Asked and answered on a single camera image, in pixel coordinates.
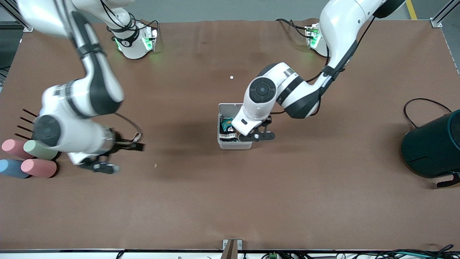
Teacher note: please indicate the black cup rack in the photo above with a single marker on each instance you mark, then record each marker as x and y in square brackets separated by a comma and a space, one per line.
[27, 120]

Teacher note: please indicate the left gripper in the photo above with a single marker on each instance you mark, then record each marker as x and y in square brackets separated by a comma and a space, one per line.
[267, 121]

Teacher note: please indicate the metal table edge bracket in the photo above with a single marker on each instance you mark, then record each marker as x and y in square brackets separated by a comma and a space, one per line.
[231, 248]

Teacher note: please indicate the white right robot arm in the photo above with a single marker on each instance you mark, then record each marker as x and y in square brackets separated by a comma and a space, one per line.
[97, 86]

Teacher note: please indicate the white square trash bin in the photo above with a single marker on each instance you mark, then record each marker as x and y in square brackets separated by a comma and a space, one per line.
[233, 145]

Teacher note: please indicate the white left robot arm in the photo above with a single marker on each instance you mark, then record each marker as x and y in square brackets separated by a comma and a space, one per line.
[341, 32]

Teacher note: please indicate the aluminium frame profile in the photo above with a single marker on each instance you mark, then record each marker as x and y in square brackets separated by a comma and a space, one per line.
[436, 23]
[25, 25]

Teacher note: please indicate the pink plastic cup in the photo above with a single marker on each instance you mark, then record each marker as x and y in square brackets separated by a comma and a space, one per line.
[38, 168]
[12, 147]

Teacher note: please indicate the green plastic cup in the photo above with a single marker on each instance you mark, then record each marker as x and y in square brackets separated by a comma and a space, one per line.
[39, 153]

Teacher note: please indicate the blue plastic cup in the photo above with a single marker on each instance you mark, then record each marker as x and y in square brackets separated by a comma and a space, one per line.
[12, 169]

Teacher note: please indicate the right arm base control board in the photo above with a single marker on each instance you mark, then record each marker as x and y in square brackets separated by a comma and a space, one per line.
[150, 37]

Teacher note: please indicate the left arm base control board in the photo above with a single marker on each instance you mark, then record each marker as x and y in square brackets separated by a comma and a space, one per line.
[312, 36]

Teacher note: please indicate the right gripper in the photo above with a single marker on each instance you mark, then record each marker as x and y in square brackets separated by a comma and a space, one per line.
[121, 145]

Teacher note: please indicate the dark teal cylindrical appliance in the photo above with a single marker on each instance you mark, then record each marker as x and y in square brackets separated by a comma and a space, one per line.
[435, 147]

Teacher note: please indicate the brown paper table cover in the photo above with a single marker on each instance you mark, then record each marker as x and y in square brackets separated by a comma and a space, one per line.
[230, 201]

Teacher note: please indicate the beige rubber band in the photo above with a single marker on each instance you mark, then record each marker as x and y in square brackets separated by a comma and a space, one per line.
[137, 135]

